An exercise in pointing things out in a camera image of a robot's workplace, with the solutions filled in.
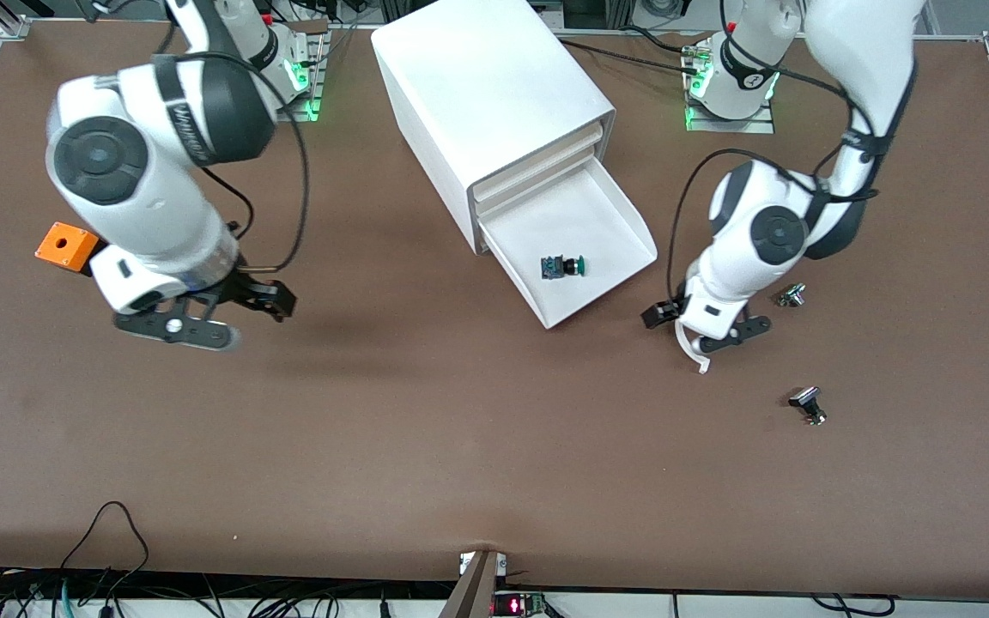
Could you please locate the green mushroom push button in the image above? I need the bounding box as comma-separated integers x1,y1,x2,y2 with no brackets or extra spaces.
541,254,589,281

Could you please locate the white plastic tray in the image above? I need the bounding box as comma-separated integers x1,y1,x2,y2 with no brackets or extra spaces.
477,158,659,330

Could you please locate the black square push button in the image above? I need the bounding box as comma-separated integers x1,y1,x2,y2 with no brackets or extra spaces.
788,386,828,427

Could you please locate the circuit board with red display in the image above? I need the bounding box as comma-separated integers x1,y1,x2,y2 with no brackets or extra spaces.
493,591,551,618

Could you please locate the white plastic half ring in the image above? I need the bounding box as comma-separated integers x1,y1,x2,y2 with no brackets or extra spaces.
675,319,711,375

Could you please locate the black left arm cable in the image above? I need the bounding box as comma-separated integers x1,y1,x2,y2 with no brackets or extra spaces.
669,0,890,297

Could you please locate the orange button enclosure box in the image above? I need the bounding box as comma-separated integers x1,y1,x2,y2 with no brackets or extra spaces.
35,221,106,276

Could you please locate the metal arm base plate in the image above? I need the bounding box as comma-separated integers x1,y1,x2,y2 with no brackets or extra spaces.
685,51,776,135
271,30,325,123

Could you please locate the thin black looped cable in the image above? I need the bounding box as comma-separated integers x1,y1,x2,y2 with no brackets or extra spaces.
59,501,150,593

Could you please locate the black power cable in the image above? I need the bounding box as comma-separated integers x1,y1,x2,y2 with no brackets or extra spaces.
556,26,703,78

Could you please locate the camera mounting post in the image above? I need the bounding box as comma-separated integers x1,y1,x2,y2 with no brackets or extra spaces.
439,549,507,618

